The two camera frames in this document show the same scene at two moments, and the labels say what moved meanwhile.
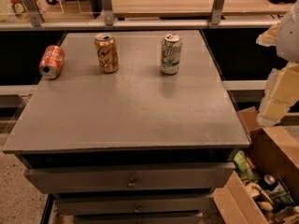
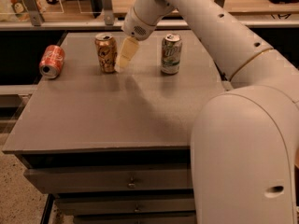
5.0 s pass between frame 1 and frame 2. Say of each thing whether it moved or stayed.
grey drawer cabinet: stayed
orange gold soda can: stayed
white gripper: moved
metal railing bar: stayed
